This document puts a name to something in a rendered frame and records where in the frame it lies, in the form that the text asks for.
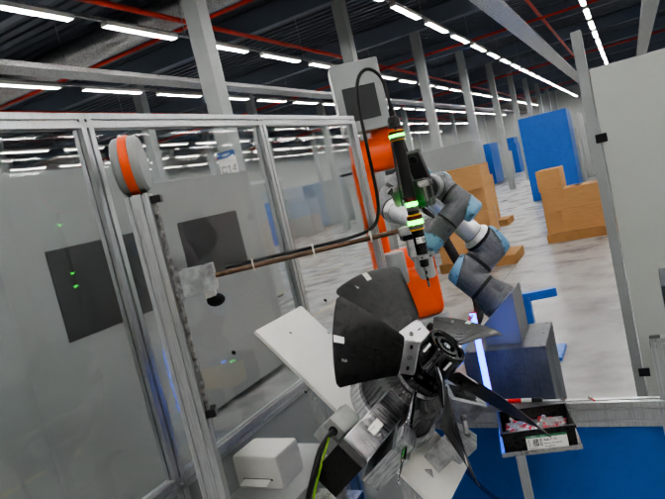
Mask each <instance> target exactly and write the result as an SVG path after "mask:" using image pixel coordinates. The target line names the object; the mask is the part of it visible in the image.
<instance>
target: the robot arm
mask: <svg viewBox="0 0 665 499"><path fill-rule="evenodd" d="M407 156H408V161H409V165H410V170H411V175H412V178H413V183H414V188H415V192H416V196H417V201H418V206H419V209H421V208H423V207H425V208H426V209H428V210H429V211H430V212H431V213H432V214H433V215H435V218H434V219H433V218H431V217H430V216H428V215H426V214H424V213H422V212H420V213H422V216H423V220H424V225H425V228H424V232H425V237H426V242H427V250H429V251H434V253H436V252H437V251H438V250H439V249H440V248H441V247H443V245H444V243H445V242H446V241H447V240H448V238H449V237H450V236H451V235H452V233H455V234H456V235H457V236H458V237H459V238H460V239H462V240H463V241H464V242H465V247H466V248H467V249H468V253H467V254H464V253H462V254H461V255H460V256H459V258H458V259H457V261H456V262H455V264H454V265H453V266H452V268H451V270H450V272H449V274H448V279H449V281H450V282H452V283H453V284H454V285H455V286H456V287H458V288H459V289H460V290H461V291H463V292H464V293H465V294H467V295H468V296H469V297H470V298H472V299H473V300H474V301H475V302H476V303H477V304H478V306H479V307H480V309H481V310H482V311H483V313H484V314H485V315H486V316H487V317H488V318H490V317H491V316H492V314H493V313H494V312H495V311H496V310H497V309H498V307H499V306H500V305H501V304H502V303H503V301H504V300H505V299H506V298H507V297H508V295H509V294H510V293H511V292H512V290H513V289H514V286H512V285H511V284H509V283H506V282H504V281H501V280H498V279H496V278H494V277H493V276H492V275H490V274H489V273H490V272H491V271H492V269H493V268H494V267H495V266H496V265H497V263H498V262H499V261H500V260H501V259H502V257H503V256H505V255H506V252H507V251H508V250H509V248H510V243H509V241H508V240H507V238H506V237H505V236H504V235H503V234H502V233H501V232H500V231H499V230H498V229H497V228H495V227H493V226H489V227H487V226H486V225H479V224H478V223H477V222H475V221H474V220H473V219H474V218H475V216H476V215H477V214H478V213H479V211H480V210H481V208H482V203H481V202H480V201H479V200H478V199H476V198H475V197H474V196H473V195H472V194H470V193H469V192H467V191H466V190H465V189H463V188H462V187H460V186H459V185H458V184H456V182H454V181H453V180H452V178H451V176H450V175H449V174H448V173H446V172H443V171H437V172H434V173H432V172H431V171H430V170H429V169H428V168H427V165H426V163H425V161H424V158H423V156H422V153H421V151H420V150H419V149H416V150H410V151H407ZM400 185H401V191H402V197H403V203H404V206H402V205H401V199H400V193H399V187H398V181H397V176H396V171H395V172H394V174H393V175H392V176H391V177H390V179H389V180H388V181H387V182H386V184H385V185H384V186H383V187H382V188H381V190H380V193H379V202H380V214H381V216H382V217H383V219H385V220H386V221H387V222H389V223H391V224H398V225H400V226H401V227H404V226H408V221H407V216H408V212H407V208H406V203H405V198H404V194H403V189H402V184H401V180H400ZM408 227H409V226H408Z"/></svg>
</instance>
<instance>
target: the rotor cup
mask: <svg viewBox="0 0 665 499"><path fill-rule="evenodd" d="M444 343H447V344H449V345H450V349H448V348H446V347H445V346H444ZM428 344H430V347H429V348H428V349H427V350H426V351H425V352H424V349H425V348H426V347H427V346H428ZM464 360H465V352H464V350H463V348H462V346H461V345H460V344H459V342H458V341H457V340H456V339H455V338H453V337H452V336H451V335H449V334H448V333H446V332H444V331H441V330H437V329H434V330H431V331H429V332H428V334H427V335H426V336H425V337H424V338H423V340H422V341H421V342H420V350H419V355H418V361H417V367H416V372H415V374H414V375H408V374H403V375H404V377H405V378H406V379H407V381H408V382H409V383H410V384H411V385H412V386H413V387H415V388H416V389H417V390H419V391H420V392H422V393H424V394H425V395H428V396H438V392H437V390H436V391H435V390H434V387H433V386H434V385H435V384H436V373H435V366H437V367H438V368H439V370H440V373H441V376H442V377H443V381H444V380H446V379H448V378H449V377H450V376H451V375H452V374H453V372H454V371H455V370H456V369H457V368H458V367H459V366H460V365H461V364H462V363H463V362H464ZM450 362H451V365H450V366H449V367H448V369H447V370H443V369H444V368H445V367H446V366H447V365H448V364H449V363H450ZM444 384H445V381H444Z"/></svg>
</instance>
